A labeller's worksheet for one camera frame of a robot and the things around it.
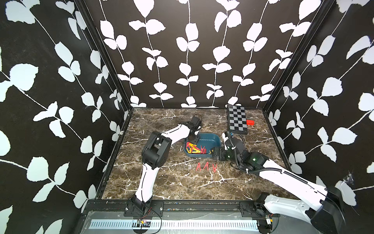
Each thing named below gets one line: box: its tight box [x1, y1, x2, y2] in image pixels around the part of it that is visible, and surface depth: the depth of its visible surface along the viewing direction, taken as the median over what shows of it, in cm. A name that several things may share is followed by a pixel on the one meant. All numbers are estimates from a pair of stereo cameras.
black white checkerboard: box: [226, 104, 248, 135], surface depth 113 cm
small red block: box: [245, 119, 255, 126], surface depth 113 cm
